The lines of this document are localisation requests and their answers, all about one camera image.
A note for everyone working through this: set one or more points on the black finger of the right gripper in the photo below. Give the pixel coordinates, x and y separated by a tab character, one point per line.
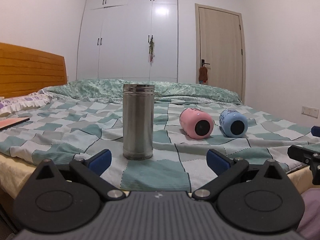
308	157

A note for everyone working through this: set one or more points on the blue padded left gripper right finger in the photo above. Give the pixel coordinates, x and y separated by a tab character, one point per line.
228	171

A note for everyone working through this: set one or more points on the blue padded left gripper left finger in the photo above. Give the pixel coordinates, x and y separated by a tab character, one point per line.
88	172

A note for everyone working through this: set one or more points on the stainless steel cup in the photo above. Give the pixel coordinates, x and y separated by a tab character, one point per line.
138	107

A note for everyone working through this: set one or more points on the light blue cup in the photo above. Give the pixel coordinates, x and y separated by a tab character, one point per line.
233	124

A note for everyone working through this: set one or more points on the pink cup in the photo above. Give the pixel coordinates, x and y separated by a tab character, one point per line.
196	123

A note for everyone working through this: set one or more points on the green checkered bed sheet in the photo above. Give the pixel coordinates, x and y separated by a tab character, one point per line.
169	154

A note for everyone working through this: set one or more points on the green floral quilt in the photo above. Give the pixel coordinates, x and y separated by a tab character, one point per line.
113	90

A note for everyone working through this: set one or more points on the pink book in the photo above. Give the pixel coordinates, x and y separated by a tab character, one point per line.
9	122

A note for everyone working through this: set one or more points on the floral ruffled pillow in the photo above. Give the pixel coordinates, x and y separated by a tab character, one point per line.
22	103

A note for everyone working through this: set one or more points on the wooden headboard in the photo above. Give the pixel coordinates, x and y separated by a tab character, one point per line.
25	70

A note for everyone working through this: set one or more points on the wooden door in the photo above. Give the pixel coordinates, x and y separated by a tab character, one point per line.
220	41

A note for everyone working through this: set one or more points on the hanging green ornament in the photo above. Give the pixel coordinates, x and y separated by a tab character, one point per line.
151	49

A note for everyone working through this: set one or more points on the white wardrobe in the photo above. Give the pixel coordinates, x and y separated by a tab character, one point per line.
114	40

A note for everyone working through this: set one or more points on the wall power socket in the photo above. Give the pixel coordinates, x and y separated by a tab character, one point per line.
309	111

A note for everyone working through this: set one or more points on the black door handle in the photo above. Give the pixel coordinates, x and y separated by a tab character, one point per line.
203	63

